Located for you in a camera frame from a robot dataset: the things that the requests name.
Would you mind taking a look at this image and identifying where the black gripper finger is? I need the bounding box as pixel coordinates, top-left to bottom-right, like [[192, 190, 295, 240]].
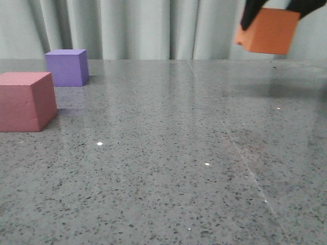
[[286, 0, 326, 19], [240, 0, 267, 31]]

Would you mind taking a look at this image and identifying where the orange foam cube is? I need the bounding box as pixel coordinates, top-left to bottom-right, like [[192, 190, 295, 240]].
[[234, 8, 300, 55]]

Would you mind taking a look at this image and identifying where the pale green curtain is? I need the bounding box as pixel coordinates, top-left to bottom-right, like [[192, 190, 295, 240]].
[[0, 0, 327, 61]]

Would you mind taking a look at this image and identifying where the purple foam cube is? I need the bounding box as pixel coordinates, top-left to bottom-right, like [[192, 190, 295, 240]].
[[45, 49, 89, 87]]

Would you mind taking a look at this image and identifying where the red foam cube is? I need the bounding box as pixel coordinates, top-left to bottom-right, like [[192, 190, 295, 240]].
[[1, 72, 58, 132]]

